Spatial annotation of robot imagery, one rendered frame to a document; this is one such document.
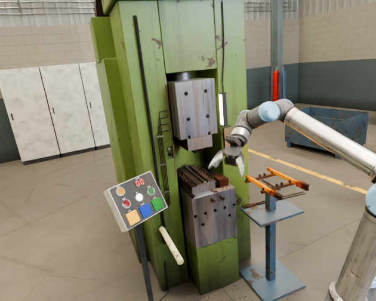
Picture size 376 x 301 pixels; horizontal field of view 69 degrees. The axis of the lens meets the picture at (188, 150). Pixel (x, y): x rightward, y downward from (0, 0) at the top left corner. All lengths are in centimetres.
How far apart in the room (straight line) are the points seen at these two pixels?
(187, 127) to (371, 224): 125
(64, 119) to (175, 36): 530
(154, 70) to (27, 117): 532
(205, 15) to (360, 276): 178
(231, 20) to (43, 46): 595
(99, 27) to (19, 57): 515
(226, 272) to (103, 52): 218
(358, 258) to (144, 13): 177
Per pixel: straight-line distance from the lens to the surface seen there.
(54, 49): 766
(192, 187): 211
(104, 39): 263
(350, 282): 138
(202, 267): 244
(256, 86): 1008
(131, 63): 196
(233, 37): 225
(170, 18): 206
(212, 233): 231
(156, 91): 200
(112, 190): 176
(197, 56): 211
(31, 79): 699
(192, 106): 195
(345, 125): 538
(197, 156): 259
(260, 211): 232
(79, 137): 715
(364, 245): 125
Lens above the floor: 189
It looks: 18 degrees down
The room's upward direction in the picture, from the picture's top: 6 degrees counter-clockwise
